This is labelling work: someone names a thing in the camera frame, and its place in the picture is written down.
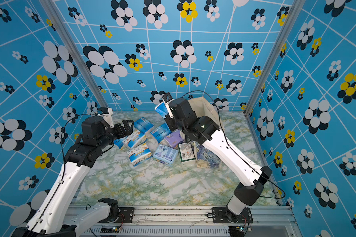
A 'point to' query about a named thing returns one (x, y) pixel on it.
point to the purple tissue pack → (175, 138)
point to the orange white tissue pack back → (134, 139)
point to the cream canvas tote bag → (204, 159)
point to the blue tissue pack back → (143, 125)
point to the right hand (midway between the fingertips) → (175, 111)
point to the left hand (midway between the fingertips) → (128, 122)
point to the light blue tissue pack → (166, 155)
